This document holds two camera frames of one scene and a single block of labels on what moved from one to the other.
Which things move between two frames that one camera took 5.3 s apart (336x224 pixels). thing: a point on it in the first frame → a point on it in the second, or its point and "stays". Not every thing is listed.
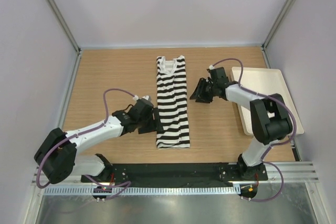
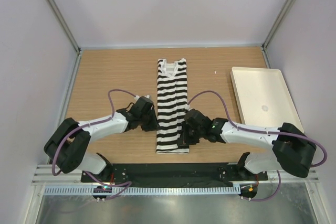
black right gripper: x=199 y=94 → x=184 y=139
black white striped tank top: x=172 y=130 stays
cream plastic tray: x=268 y=81 stays
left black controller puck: x=101 y=189 stays
